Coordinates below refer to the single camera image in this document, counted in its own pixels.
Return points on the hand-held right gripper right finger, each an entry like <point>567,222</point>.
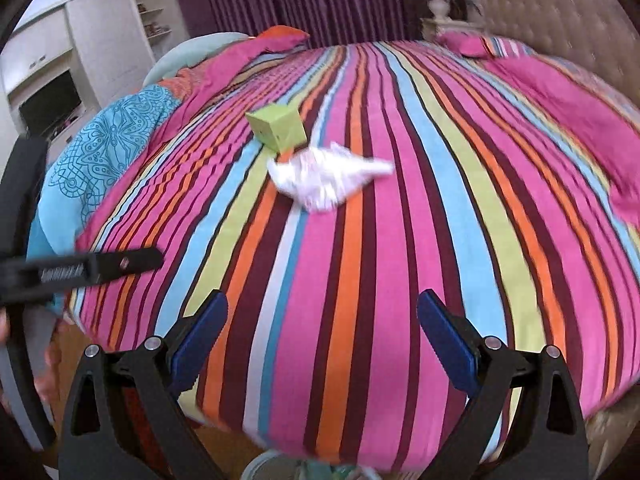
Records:
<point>447,346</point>

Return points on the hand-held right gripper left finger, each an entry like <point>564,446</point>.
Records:
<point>200,341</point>

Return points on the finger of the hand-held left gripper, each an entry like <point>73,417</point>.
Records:
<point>130,261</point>

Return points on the white plastic wrapper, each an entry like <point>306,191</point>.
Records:
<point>315,180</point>

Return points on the plain green carton box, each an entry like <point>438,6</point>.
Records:
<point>275,125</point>

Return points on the person's left hand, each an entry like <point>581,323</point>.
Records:
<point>54,366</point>

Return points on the striped colourful bedspread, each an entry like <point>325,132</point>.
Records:
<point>375,310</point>

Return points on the blue patterned quilt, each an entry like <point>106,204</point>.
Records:
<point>100,145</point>

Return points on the black television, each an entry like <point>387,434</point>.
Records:
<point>50,105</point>

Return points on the pale teal pillow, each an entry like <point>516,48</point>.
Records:
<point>200,48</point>

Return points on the white wardrobe with shelves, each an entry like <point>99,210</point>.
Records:
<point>100,35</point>

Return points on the pink and orange pillow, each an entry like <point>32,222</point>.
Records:
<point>272,42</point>

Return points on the large pink pillow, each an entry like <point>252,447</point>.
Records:
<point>575,105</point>

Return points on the small pink striped pillow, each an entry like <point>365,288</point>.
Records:
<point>470,43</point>

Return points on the cream nightstand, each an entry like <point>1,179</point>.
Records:
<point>450,28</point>

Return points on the white vase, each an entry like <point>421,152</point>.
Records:
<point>438,7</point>

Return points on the beige tufted headboard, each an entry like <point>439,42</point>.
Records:
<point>560,20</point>

